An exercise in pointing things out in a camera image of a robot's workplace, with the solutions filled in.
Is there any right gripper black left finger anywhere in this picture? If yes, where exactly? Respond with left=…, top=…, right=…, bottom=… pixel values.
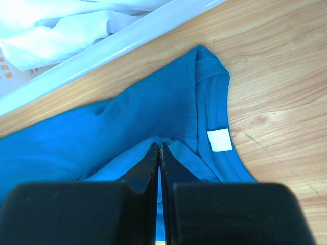
left=1, top=144, right=159, bottom=244

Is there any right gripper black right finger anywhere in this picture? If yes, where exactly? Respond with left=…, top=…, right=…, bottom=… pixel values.
left=160, top=144, right=315, bottom=244

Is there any blue t shirt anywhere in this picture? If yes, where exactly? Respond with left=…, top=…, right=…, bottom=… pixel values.
left=1, top=46, right=254, bottom=240

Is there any white plastic basket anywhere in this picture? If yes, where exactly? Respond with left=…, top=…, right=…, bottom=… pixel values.
left=1, top=1, right=221, bottom=115

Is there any white t shirt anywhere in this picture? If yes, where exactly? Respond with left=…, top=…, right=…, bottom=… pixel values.
left=1, top=1, right=167, bottom=71

